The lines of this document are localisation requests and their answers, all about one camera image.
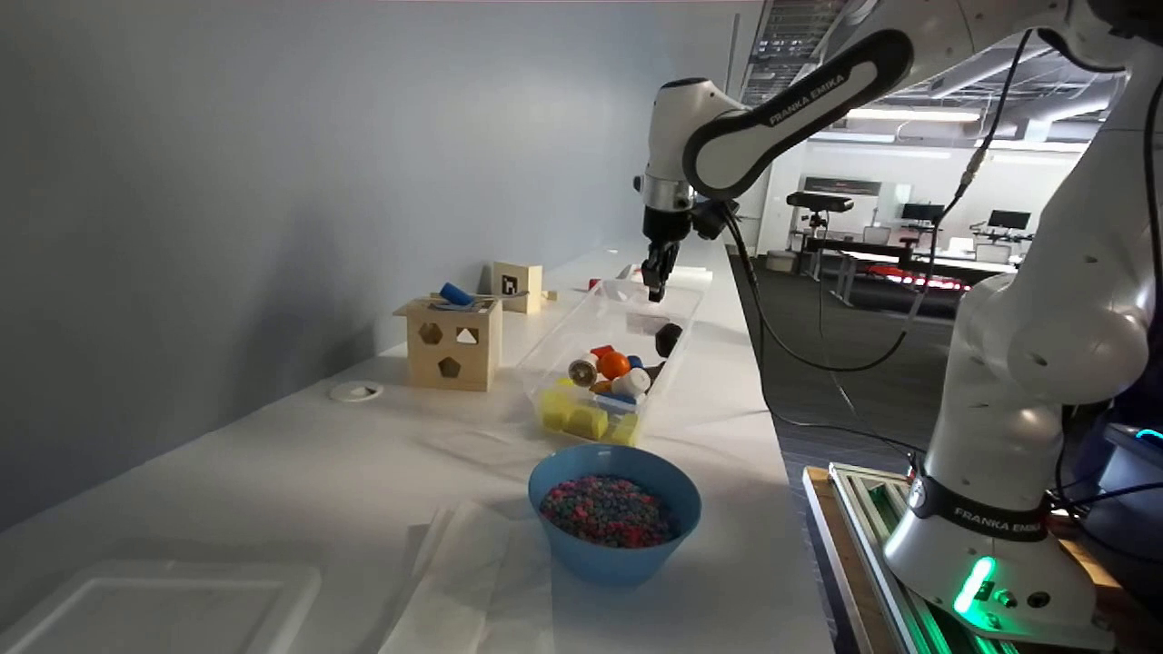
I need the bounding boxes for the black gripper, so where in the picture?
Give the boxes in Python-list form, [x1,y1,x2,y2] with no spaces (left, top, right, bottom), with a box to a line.
[639,205,692,305]

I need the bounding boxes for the clear plastic box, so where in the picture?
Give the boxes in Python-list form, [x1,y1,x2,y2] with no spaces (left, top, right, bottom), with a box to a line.
[527,280,708,451]

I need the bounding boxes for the robot base platform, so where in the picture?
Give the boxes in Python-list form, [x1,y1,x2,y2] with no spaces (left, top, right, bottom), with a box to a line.
[798,459,1142,654]

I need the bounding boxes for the small wooden cube box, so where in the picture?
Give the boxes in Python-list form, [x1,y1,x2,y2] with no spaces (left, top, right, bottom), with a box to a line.
[482,258,553,321]

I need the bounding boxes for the wooden shape sorter box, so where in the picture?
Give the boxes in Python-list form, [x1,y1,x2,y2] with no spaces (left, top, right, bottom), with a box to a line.
[391,293,503,395]

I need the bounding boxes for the orange ball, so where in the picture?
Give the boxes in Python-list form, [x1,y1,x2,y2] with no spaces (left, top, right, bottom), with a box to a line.
[588,343,636,383]

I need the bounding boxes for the large white cylinder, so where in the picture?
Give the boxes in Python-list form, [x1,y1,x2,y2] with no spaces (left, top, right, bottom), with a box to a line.
[611,365,655,403]

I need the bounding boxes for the yellow block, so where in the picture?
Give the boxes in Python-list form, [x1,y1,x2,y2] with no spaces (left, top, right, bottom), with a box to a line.
[539,383,611,440]

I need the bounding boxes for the black background table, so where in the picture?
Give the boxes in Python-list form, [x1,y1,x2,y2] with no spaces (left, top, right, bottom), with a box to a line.
[783,178,1033,321]

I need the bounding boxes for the colourful small beads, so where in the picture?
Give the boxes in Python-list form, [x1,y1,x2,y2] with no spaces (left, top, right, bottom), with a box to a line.
[539,474,676,551]

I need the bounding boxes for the blue plastic bowl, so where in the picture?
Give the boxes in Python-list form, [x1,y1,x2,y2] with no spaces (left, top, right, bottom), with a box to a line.
[524,440,705,592]

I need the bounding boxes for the ceiling light strip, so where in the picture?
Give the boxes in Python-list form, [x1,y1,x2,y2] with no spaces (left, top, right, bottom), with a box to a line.
[838,101,987,128]

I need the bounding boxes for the white round disc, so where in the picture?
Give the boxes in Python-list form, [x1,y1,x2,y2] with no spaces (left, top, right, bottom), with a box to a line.
[328,378,388,408]

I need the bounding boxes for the clear plastic bag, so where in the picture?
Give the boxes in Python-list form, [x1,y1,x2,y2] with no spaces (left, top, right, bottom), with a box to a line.
[377,498,563,654]

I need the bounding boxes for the clear plastic lid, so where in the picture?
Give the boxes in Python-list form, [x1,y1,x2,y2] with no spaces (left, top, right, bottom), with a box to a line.
[0,557,328,654]

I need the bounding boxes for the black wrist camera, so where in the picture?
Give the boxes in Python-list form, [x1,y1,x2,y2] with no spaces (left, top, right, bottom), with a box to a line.
[688,196,736,243]

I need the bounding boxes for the black cable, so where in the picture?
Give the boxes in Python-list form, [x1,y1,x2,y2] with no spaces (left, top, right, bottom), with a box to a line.
[722,29,1038,378]

